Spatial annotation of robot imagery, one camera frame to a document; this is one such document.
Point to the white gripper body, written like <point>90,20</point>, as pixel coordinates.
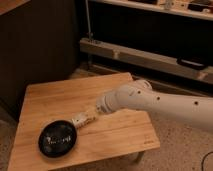
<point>101,105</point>

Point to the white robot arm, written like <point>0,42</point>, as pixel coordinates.
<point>138,95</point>

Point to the black ceramic bowl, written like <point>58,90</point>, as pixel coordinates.
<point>57,138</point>

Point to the wooden table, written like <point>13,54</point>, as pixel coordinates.
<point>100,137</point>

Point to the metal pole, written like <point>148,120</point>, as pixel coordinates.
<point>90,34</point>

